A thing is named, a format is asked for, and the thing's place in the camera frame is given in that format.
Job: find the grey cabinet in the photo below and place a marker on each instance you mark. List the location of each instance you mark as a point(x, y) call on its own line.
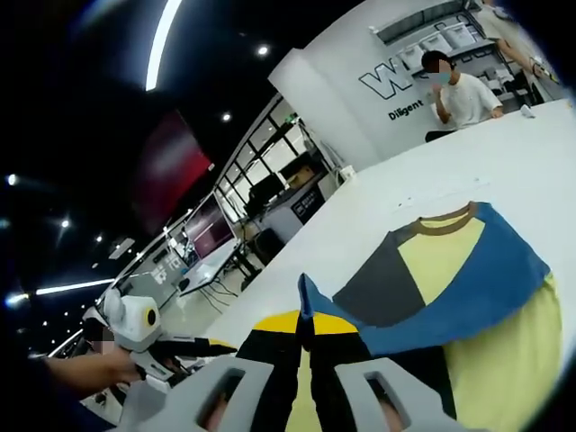
point(299, 209)

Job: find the white desk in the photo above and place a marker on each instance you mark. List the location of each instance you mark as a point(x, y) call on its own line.
point(211, 267)

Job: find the purple screen monitor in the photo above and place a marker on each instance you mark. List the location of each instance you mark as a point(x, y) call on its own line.
point(209, 231)

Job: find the cardboard box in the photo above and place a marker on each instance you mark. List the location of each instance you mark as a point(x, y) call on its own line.
point(300, 175)

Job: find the grey metal shelf rack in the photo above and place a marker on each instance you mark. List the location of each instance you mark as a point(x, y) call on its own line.
point(486, 49)

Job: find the small white object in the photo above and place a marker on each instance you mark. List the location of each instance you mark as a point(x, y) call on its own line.
point(527, 112)

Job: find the black monitor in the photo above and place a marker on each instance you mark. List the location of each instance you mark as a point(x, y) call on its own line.
point(267, 188)

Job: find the yellow blue black garment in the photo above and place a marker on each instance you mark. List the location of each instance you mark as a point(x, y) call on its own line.
point(450, 288)

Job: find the person's left hand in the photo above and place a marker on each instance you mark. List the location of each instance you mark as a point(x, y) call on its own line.
point(110, 366)

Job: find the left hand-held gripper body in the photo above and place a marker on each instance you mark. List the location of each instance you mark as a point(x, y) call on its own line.
point(135, 321)

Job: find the row of white storage boxes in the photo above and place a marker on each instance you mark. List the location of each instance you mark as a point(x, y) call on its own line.
point(456, 35)

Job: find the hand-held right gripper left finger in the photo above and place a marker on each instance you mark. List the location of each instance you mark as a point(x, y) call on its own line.
point(193, 405)

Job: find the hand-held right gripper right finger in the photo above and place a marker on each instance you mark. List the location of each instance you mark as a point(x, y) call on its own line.
point(405, 405)

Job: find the long ceiling light strip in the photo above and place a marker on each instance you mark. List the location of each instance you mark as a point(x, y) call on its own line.
point(159, 45)

